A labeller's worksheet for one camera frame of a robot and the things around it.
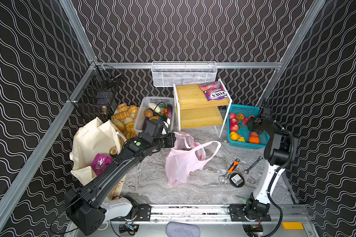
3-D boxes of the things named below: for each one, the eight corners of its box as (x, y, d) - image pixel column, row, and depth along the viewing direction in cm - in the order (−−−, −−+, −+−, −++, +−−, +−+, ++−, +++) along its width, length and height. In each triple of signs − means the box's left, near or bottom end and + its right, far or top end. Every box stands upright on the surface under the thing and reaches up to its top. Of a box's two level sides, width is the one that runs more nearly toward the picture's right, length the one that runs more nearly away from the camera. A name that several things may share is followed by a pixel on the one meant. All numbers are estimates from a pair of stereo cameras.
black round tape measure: (231, 187, 84) (232, 186, 83) (228, 174, 89) (229, 173, 88) (245, 187, 84) (246, 186, 83) (241, 174, 89) (242, 173, 88)
